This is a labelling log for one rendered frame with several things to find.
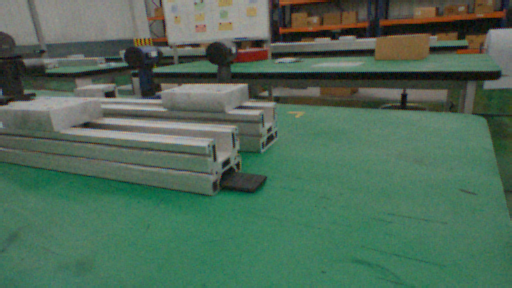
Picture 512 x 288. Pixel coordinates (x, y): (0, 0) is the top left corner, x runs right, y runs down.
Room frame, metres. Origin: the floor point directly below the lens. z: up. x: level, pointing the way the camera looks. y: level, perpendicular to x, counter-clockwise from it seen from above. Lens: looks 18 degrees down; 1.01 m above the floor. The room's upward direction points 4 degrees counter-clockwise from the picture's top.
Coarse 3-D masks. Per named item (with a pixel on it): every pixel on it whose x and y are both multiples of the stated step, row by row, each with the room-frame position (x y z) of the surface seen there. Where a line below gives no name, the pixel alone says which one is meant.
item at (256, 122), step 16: (112, 112) 0.78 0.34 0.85; (128, 112) 0.76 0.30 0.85; (144, 112) 0.73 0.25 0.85; (160, 112) 0.71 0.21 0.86; (176, 112) 0.69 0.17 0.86; (192, 112) 0.68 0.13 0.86; (208, 112) 0.66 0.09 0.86; (224, 112) 0.64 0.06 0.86; (240, 112) 0.63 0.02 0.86; (256, 112) 0.62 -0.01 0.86; (272, 112) 0.68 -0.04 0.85; (240, 128) 0.63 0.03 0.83; (256, 128) 0.61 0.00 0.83; (272, 128) 0.67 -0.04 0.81; (240, 144) 0.63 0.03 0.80; (256, 144) 0.61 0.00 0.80
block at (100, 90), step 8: (80, 88) 1.10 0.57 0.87; (88, 88) 1.08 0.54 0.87; (96, 88) 1.08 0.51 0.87; (104, 88) 1.09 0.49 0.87; (112, 88) 1.13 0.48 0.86; (80, 96) 1.09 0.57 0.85; (88, 96) 1.08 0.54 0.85; (96, 96) 1.07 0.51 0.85; (104, 96) 1.08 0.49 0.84; (112, 96) 1.14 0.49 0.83
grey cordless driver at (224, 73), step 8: (208, 48) 0.87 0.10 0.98; (216, 48) 0.86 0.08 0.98; (224, 48) 0.87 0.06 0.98; (232, 48) 0.92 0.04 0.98; (208, 56) 0.87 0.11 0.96; (216, 56) 0.87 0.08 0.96; (224, 56) 0.86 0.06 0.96; (232, 56) 0.92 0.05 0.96; (216, 64) 0.87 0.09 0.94; (224, 64) 0.91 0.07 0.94; (232, 64) 0.94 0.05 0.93; (224, 72) 0.90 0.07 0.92; (224, 80) 0.89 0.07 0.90
